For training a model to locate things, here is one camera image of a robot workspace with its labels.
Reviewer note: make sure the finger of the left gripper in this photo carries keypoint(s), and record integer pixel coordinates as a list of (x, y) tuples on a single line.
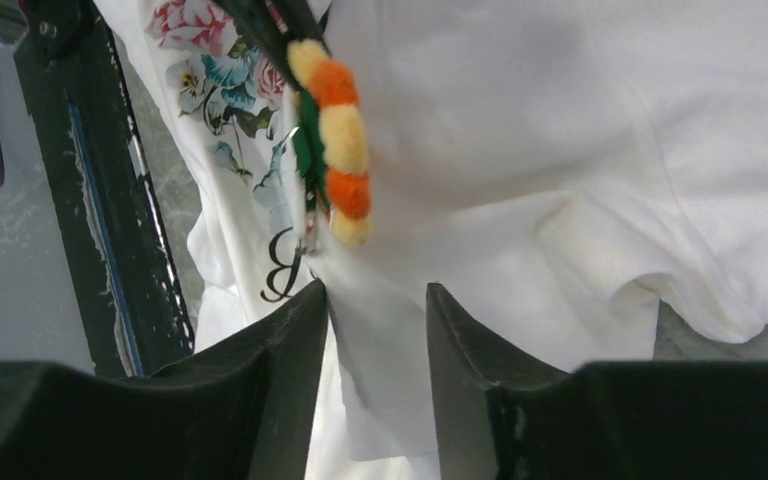
[(272, 25)]

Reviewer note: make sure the white printed t-shirt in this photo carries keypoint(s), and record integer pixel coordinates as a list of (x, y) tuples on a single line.
[(588, 178)]

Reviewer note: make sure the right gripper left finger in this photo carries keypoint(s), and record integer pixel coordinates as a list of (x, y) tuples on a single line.
[(242, 409)]

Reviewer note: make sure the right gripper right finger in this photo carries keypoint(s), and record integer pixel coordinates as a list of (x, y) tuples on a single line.
[(501, 413)]

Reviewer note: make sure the orange yellow pompom brooch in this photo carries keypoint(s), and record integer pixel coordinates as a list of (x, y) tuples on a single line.
[(331, 143)]

